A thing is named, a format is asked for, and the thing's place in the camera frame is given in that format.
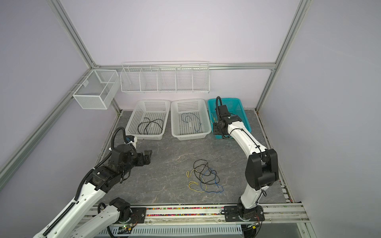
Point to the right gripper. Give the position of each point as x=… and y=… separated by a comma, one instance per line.
x=216, y=125

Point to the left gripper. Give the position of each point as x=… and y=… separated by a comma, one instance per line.
x=141, y=162

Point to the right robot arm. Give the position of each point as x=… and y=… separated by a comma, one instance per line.
x=262, y=163

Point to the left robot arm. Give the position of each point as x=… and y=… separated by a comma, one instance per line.
x=94, y=186

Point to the teal plastic basket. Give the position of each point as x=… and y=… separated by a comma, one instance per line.
x=234, y=107

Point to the middle white plastic basket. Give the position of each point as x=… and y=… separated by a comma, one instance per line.
x=189, y=119

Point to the white plastic basket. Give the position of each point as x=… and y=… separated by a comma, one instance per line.
x=148, y=119
x=189, y=119

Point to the left white plastic basket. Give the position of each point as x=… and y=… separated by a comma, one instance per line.
x=148, y=119

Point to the white wire wall rack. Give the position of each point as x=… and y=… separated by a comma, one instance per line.
x=165, y=76

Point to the white mesh wall box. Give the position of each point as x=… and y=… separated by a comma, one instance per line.
x=98, y=89

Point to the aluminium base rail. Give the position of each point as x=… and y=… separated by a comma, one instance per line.
x=191, y=220

